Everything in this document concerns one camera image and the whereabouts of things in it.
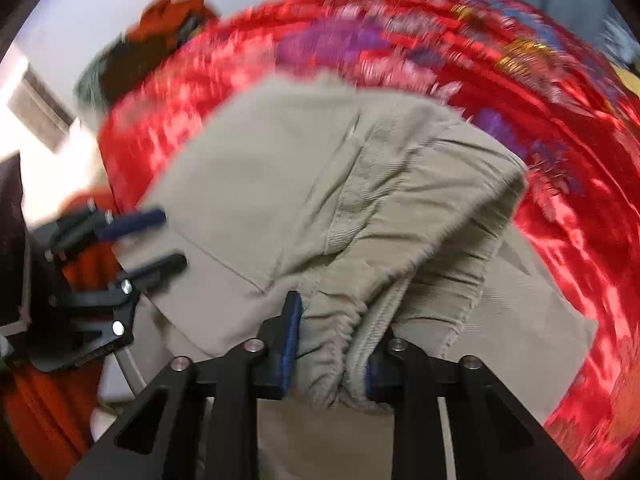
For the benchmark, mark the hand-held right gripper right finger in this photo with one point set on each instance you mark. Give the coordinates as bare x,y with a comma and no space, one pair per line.
380,385

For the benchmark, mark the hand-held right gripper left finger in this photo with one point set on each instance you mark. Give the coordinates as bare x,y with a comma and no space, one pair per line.
291,345

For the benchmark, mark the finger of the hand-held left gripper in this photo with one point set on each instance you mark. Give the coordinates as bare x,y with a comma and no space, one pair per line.
135,221
160,266

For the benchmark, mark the dark cloth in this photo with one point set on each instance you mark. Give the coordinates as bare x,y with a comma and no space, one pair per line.
125,70

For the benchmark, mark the red embroidered satin blanket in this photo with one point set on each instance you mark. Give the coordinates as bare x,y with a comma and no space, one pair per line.
575,240

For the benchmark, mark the yellow quilted blanket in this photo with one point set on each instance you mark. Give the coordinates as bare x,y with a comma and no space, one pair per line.
631,85

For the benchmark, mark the striped cloth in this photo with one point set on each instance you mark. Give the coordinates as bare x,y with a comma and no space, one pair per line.
617,40

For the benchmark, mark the white wall vent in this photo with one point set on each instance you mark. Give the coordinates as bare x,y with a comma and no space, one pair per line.
42,105

